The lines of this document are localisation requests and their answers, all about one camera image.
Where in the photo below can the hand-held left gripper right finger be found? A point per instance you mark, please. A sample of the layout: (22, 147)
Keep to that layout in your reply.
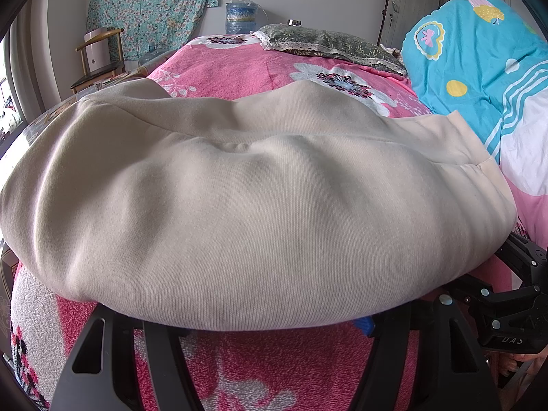
(366, 324)

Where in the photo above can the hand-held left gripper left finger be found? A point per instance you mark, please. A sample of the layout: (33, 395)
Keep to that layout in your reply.
(162, 346)

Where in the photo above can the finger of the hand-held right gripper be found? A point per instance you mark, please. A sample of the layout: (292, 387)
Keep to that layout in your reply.
(524, 251)
(475, 286)

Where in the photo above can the beige zip jacket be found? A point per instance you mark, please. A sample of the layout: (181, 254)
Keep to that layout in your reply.
(257, 222)

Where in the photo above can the person's right hand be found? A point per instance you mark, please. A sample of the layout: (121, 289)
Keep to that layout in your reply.
(524, 358)

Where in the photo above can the pink floral blanket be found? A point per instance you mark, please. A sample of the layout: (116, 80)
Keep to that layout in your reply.
(265, 64)

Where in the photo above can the grey-green floral lace pillow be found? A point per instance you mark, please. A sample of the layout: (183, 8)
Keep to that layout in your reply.
(334, 45)

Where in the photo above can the wooden chair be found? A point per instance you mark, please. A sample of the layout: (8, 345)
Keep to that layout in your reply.
(98, 71)

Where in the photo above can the white appliance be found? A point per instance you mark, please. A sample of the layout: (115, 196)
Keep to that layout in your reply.
(96, 51)

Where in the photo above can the large blue water bottle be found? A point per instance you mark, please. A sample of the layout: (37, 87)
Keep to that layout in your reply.
(242, 17)

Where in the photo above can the teal floral wall cloth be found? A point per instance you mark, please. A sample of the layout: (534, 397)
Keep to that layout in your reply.
(150, 4)

